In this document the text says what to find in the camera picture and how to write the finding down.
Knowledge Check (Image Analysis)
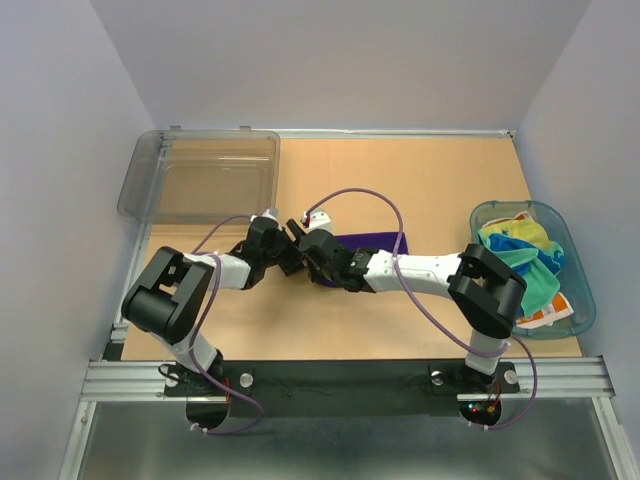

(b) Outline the orange white patterned towel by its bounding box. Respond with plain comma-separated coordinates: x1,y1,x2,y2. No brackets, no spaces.
481,211,574,330

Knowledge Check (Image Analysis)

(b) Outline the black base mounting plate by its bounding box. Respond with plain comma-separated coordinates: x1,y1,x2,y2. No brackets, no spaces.
158,359,520,431

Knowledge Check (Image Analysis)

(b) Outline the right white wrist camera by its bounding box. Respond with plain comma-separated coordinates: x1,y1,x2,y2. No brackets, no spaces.
301,208,333,233

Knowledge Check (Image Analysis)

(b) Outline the smoky clear plastic bin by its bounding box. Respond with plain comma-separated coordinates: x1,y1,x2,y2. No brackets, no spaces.
117,128,281,225

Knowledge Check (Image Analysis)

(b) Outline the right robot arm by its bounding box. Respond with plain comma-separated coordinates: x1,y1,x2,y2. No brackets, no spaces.
298,229,526,390

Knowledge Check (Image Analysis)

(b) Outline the aluminium frame rail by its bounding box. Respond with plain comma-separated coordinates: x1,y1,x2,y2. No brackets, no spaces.
60,128,639,479

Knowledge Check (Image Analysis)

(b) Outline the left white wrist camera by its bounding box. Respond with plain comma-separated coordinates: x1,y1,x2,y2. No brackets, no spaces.
251,207,280,228

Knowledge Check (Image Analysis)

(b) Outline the teal plastic bin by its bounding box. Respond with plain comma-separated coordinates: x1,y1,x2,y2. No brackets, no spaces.
469,200,596,340

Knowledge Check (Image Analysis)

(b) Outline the yellow towel teal trim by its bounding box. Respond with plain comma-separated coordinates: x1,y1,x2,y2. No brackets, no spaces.
477,218,566,317

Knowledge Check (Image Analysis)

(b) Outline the blue towel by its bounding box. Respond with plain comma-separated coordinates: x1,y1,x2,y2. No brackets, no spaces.
485,233,566,275

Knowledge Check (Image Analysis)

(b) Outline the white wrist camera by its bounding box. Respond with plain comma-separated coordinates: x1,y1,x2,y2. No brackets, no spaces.
301,208,333,233
251,207,280,228

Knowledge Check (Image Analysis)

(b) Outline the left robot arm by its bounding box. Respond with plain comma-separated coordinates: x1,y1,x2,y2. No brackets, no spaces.
121,213,303,394

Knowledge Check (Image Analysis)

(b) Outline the purple towel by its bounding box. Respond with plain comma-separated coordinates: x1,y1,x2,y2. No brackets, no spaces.
319,232,409,288

